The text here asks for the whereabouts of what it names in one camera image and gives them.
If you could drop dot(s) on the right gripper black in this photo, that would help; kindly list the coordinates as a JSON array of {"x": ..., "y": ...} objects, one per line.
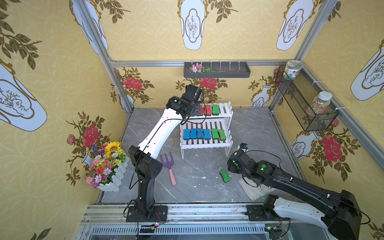
[{"x": 234, "y": 163}]

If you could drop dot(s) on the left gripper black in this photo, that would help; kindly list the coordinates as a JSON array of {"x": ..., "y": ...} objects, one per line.
[{"x": 196, "y": 109}]

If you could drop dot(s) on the green eraser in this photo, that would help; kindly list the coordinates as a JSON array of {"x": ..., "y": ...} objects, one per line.
[
  {"x": 225, "y": 176},
  {"x": 222, "y": 135},
  {"x": 215, "y": 134},
  {"x": 215, "y": 110}
]

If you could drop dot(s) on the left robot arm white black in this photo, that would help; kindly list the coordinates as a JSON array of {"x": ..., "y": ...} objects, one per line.
[{"x": 144, "y": 157}]

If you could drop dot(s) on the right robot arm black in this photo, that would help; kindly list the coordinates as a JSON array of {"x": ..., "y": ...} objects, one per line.
[{"x": 340, "y": 212}]

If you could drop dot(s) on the white two-tier slatted shelf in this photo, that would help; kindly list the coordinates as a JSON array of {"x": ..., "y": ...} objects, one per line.
[{"x": 208, "y": 128}]

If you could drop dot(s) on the blue eraser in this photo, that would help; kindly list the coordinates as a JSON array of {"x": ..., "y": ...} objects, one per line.
[
  {"x": 193, "y": 134},
  {"x": 207, "y": 134},
  {"x": 200, "y": 133},
  {"x": 187, "y": 134}
]

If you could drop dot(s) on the grey work glove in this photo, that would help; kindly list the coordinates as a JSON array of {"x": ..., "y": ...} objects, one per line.
[{"x": 256, "y": 194}]

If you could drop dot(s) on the small pink flower sprig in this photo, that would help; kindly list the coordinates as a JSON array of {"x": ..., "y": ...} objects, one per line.
[{"x": 199, "y": 68}]

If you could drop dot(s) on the clear jar white lid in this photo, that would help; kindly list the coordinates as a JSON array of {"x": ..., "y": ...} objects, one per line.
[{"x": 319, "y": 104}]

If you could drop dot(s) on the flower arrangement white fence planter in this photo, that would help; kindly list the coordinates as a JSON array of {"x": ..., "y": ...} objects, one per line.
[{"x": 107, "y": 167}]

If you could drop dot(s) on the jar with green label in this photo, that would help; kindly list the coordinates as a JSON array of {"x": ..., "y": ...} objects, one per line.
[{"x": 292, "y": 68}]

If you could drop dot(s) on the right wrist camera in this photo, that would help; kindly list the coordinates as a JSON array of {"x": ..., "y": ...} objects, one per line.
[{"x": 243, "y": 147}]

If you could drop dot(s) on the dark grey wall tray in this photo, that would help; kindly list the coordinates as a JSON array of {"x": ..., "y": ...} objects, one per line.
[{"x": 222, "y": 70}]

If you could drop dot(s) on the purple garden fork pink handle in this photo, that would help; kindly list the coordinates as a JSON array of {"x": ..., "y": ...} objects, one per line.
[{"x": 168, "y": 161}]

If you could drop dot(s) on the black wire wall basket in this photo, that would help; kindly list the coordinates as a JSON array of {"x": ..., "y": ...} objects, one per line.
[{"x": 299, "y": 95}]

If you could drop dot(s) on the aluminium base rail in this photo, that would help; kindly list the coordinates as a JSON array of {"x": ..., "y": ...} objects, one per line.
[{"x": 200, "y": 212}]

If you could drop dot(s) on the white slotted cable duct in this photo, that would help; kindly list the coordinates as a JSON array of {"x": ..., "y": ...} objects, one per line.
[{"x": 130, "y": 230}]

